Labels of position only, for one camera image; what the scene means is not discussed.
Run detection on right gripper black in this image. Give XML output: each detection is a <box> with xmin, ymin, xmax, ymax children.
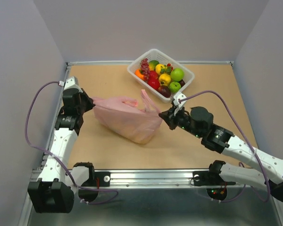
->
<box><xmin>159</xmin><ymin>104</ymin><xmax>202</xmax><ymax>138</ymax></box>

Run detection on pink plastic bag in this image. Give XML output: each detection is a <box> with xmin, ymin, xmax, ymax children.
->
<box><xmin>92</xmin><ymin>89</ymin><xmax>162</xmax><ymax>140</ymax></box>

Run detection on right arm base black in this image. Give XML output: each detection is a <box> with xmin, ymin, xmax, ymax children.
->
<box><xmin>190</xmin><ymin>170</ymin><xmax>236</xmax><ymax>201</ymax></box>

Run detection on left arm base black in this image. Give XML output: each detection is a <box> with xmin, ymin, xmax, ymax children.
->
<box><xmin>70</xmin><ymin>162</ymin><xmax>110</xmax><ymax>204</ymax></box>

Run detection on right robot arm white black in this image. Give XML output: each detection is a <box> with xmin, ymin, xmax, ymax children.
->
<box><xmin>159</xmin><ymin>106</ymin><xmax>283</xmax><ymax>202</ymax></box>

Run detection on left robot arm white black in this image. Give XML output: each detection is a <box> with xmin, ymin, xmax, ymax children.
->
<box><xmin>28</xmin><ymin>88</ymin><xmax>95</xmax><ymax>213</ymax></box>

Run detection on orange fruit inside bag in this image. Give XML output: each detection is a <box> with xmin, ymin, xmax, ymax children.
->
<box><xmin>131</xmin><ymin>134</ymin><xmax>154</xmax><ymax>145</ymax></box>

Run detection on dark purple plum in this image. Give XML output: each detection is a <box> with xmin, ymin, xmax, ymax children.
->
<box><xmin>158</xmin><ymin>85</ymin><xmax>171</xmax><ymax>98</ymax></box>

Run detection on small green apple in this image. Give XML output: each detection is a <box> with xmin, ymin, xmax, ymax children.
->
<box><xmin>169</xmin><ymin>81</ymin><xmax>181</xmax><ymax>93</ymax></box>

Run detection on red apple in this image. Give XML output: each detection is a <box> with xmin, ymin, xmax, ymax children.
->
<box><xmin>147</xmin><ymin>78</ymin><xmax>160</xmax><ymax>90</ymax></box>

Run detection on small dark plum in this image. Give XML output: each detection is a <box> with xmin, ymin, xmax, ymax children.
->
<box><xmin>178</xmin><ymin>80</ymin><xmax>185</xmax><ymax>87</ymax></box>

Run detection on yellow bell pepper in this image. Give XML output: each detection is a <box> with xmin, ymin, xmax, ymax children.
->
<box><xmin>158</xmin><ymin>73</ymin><xmax>172</xmax><ymax>86</ymax></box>

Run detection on red strawberry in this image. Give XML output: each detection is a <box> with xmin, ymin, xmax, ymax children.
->
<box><xmin>149</xmin><ymin>71</ymin><xmax>159</xmax><ymax>79</ymax></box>

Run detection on large green apple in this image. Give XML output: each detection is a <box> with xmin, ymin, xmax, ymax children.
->
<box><xmin>170</xmin><ymin>68</ymin><xmax>184</xmax><ymax>82</ymax></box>

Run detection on red cherries with leaves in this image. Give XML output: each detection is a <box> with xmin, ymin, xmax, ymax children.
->
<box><xmin>160</xmin><ymin>64</ymin><xmax>174</xmax><ymax>74</ymax></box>

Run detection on purple grape bunch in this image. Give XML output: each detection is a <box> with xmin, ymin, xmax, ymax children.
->
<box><xmin>140</xmin><ymin>58</ymin><xmax>150</xmax><ymax>81</ymax></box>

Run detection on orange tangerine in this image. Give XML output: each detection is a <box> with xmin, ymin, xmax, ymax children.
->
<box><xmin>134</xmin><ymin>69</ymin><xmax>146</xmax><ymax>81</ymax></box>

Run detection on green yellow mango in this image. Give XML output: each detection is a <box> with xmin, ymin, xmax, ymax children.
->
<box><xmin>148</xmin><ymin>60</ymin><xmax>159</xmax><ymax>71</ymax></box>

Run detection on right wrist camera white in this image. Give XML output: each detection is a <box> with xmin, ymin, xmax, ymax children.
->
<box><xmin>172</xmin><ymin>91</ymin><xmax>187</xmax><ymax>116</ymax></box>

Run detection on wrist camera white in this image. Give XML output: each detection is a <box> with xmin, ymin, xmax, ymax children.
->
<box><xmin>58</xmin><ymin>76</ymin><xmax>83</xmax><ymax>93</ymax></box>
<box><xmin>172</xmin><ymin>91</ymin><xmax>187</xmax><ymax>116</ymax></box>

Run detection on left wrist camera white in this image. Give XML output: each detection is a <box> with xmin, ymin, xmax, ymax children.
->
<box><xmin>58</xmin><ymin>76</ymin><xmax>83</xmax><ymax>93</ymax></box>

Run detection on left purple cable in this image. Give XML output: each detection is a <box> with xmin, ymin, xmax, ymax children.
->
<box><xmin>25</xmin><ymin>81</ymin><xmax>119</xmax><ymax>205</ymax></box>

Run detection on purple cable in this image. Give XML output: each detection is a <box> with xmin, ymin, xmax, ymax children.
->
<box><xmin>25</xmin><ymin>81</ymin><xmax>119</xmax><ymax>205</ymax></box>
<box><xmin>179</xmin><ymin>90</ymin><xmax>272</xmax><ymax>203</ymax></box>

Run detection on aluminium front rail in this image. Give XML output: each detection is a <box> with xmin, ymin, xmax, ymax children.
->
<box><xmin>28</xmin><ymin>168</ymin><xmax>280</xmax><ymax>189</ymax></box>

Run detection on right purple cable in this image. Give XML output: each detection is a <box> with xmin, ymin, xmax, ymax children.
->
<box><xmin>179</xmin><ymin>90</ymin><xmax>272</xmax><ymax>203</ymax></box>

